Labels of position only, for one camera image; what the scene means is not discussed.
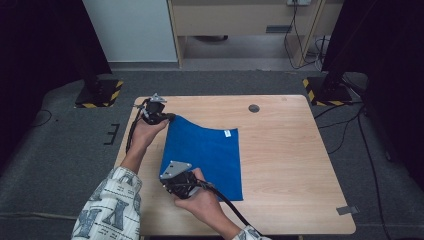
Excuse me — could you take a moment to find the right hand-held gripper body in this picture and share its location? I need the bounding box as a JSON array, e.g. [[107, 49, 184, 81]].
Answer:
[[158, 160, 203, 201]]

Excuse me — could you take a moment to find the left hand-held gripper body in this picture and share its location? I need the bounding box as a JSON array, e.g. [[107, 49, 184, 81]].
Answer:
[[140, 93, 172, 126]]

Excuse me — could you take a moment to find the blue cloth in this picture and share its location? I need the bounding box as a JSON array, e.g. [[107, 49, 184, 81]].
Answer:
[[158, 114, 245, 202]]

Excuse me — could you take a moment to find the person's left hand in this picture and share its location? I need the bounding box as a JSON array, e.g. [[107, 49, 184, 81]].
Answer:
[[131, 118, 170, 152]]

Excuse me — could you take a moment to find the person's right hand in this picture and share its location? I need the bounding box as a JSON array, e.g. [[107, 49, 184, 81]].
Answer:
[[173, 167, 231, 231]]

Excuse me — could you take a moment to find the black floor tape mark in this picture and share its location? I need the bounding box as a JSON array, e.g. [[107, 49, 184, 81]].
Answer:
[[102, 122, 121, 146]]

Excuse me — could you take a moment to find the striped black stand base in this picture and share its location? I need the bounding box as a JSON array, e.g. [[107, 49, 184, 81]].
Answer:
[[302, 76, 354, 107], [74, 78, 125, 109]]

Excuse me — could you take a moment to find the white cabinet panel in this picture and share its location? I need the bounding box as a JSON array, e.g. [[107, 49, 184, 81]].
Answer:
[[81, 0, 179, 64]]

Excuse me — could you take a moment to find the light wooden desk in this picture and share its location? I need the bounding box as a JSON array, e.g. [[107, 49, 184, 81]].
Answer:
[[166, 0, 345, 69]]

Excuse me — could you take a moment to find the black curtain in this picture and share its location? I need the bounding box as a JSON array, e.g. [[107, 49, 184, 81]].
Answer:
[[0, 0, 113, 169], [321, 0, 424, 183]]

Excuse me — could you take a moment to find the grey desk label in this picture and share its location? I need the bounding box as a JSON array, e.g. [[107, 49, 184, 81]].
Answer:
[[265, 24, 294, 35]]

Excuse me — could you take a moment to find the grey tape strip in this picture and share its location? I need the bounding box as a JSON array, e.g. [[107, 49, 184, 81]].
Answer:
[[335, 205, 361, 216]]

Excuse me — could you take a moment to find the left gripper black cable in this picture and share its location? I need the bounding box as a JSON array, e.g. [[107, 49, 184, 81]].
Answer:
[[124, 97, 150, 155]]

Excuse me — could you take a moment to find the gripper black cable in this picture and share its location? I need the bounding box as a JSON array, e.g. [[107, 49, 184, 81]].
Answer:
[[124, 97, 150, 155], [173, 179, 265, 237]]

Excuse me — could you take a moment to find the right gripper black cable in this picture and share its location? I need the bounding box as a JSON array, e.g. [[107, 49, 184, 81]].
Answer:
[[173, 179, 265, 237]]

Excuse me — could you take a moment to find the thin black floor cable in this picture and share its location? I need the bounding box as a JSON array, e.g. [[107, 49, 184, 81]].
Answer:
[[31, 108, 54, 129]]

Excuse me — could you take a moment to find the black hanging power cable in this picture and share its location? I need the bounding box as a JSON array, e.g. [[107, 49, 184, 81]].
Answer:
[[283, 3, 323, 71]]

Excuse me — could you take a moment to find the long black floor cable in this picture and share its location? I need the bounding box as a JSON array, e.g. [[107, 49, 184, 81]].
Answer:
[[356, 106, 389, 240]]

